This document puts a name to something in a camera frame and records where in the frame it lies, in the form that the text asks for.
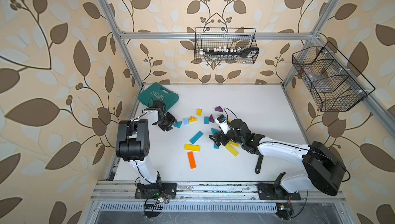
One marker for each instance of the right wire basket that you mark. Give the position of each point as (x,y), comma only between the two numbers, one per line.
(349,85)

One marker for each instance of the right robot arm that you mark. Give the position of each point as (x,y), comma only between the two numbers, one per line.
(322,170)

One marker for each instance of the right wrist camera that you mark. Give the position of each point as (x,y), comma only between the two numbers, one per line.
(223,123)

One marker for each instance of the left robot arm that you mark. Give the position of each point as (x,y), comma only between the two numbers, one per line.
(133,142)

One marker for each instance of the orange rectangular block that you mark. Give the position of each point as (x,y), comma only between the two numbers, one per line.
(191,160)

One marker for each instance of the plastic bag in basket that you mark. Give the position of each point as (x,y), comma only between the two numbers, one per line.
(317,82)

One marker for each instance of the socket set rail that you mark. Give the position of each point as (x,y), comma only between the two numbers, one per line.
(247,53)

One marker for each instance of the green plastic tool case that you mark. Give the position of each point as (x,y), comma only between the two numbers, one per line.
(157,92)

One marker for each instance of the wire basket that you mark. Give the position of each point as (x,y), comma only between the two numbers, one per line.
(349,85)
(211,38)

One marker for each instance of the teal long block diagonal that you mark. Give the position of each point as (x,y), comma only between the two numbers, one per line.
(196,137)

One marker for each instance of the teal triangle block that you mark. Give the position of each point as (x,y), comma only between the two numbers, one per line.
(178,124)
(214,131)

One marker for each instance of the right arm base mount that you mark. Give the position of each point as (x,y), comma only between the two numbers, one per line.
(274,191)

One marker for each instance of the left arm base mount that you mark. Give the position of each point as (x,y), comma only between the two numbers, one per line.
(154,191)

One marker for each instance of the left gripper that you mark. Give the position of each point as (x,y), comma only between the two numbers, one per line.
(168,121)

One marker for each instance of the back wire basket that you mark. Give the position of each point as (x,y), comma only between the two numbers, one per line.
(211,38)

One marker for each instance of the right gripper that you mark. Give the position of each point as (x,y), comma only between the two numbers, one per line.
(217,140)

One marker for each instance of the lime yellow rectangular block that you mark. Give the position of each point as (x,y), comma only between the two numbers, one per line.
(231,149)

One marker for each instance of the purple triangle block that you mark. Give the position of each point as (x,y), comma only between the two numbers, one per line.
(211,119)
(219,109)

